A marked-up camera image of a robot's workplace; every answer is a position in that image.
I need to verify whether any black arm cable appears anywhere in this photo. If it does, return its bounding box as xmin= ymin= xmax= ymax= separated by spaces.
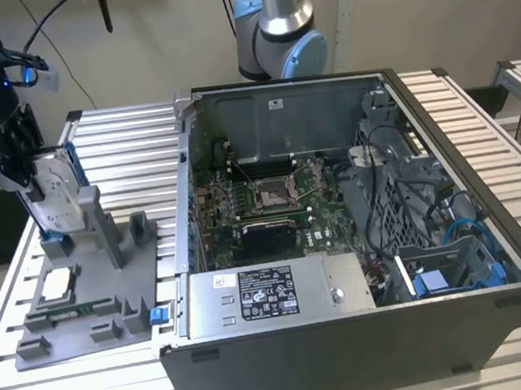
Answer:
xmin=216 ymin=0 xmax=238 ymax=40

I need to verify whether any black block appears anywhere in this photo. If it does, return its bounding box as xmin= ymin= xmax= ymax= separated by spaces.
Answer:
xmin=463 ymin=82 xmax=513 ymax=123

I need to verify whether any small grey wrist camera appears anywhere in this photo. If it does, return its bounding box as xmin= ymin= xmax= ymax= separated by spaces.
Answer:
xmin=17 ymin=57 xmax=63 ymax=96

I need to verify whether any blue plastic bay clip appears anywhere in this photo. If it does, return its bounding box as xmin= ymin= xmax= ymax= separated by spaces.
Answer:
xmin=411 ymin=270 xmax=452 ymax=301

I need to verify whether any metal socket cover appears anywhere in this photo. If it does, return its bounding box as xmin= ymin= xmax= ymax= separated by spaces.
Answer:
xmin=283 ymin=157 xmax=328 ymax=205

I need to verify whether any thick black camera cable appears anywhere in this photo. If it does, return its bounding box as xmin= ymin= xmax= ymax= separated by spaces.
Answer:
xmin=18 ymin=0 xmax=88 ymax=52

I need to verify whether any silver power supply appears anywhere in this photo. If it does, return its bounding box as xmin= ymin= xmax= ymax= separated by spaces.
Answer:
xmin=182 ymin=251 xmax=380 ymax=341

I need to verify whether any green motherboard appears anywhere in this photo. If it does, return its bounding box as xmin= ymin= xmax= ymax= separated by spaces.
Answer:
xmin=186 ymin=121 xmax=375 ymax=275

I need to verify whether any grey perforated drive cage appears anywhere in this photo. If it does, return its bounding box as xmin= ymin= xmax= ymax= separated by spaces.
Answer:
xmin=330 ymin=107 xmax=463 ymax=261

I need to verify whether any CPU socket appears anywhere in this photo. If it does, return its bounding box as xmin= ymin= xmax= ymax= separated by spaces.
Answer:
xmin=251 ymin=175 xmax=301 ymax=211

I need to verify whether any black antenna rod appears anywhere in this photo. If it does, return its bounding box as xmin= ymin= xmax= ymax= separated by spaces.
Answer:
xmin=95 ymin=0 xmax=114 ymax=35

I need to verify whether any black RAM slot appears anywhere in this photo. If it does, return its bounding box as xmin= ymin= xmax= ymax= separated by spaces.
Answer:
xmin=235 ymin=205 xmax=313 ymax=222

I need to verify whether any blue wire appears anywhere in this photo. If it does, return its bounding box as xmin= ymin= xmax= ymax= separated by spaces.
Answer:
xmin=444 ymin=213 xmax=489 ymax=256

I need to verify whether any dark grey PC case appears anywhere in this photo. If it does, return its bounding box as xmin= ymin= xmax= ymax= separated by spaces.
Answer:
xmin=123 ymin=51 xmax=521 ymax=390

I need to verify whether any black wire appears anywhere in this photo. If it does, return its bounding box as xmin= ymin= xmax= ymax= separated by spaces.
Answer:
xmin=354 ymin=122 xmax=419 ymax=259
xmin=398 ymin=169 xmax=462 ymax=238

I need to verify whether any hard disk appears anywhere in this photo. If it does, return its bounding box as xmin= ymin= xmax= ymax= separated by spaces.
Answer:
xmin=7 ymin=138 xmax=96 ymax=252

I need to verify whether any green RAM stick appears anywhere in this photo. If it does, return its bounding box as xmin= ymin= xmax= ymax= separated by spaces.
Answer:
xmin=48 ymin=301 xmax=115 ymax=321

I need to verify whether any thin metal locking lever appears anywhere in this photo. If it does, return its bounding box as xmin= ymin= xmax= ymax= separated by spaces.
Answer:
xmin=235 ymin=159 xmax=267 ymax=195

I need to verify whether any silver CPU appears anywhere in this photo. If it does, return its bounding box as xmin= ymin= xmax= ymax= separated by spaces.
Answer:
xmin=34 ymin=266 xmax=79 ymax=306

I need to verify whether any grey metal disk bay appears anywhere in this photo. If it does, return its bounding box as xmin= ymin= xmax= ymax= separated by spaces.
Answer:
xmin=384 ymin=228 xmax=521 ymax=307

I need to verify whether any black graphics card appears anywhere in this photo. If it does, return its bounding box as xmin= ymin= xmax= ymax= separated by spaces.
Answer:
xmin=239 ymin=218 xmax=301 ymax=259

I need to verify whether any grey parts rack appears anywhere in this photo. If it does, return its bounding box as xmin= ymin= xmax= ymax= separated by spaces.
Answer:
xmin=0 ymin=179 xmax=172 ymax=373

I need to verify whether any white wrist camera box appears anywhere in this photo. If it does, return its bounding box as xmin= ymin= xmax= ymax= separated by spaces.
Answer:
xmin=0 ymin=133 xmax=40 ymax=194

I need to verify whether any blue case latch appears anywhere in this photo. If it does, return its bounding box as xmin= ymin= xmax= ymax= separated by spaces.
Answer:
xmin=146 ymin=306 xmax=169 ymax=328

